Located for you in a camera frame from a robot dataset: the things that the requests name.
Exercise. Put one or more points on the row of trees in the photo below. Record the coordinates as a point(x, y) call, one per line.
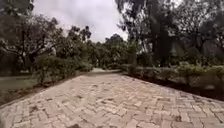
point(156, 36)

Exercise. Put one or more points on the green hedge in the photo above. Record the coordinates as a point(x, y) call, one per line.
point(173, 71)

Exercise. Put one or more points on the green bush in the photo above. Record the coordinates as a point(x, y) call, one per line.
point(53, 66)

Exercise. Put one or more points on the pale brick paved path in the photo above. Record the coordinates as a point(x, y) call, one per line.
point(110, 103)

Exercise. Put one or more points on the bare earth strip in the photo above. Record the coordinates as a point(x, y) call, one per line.
point(15, 87)

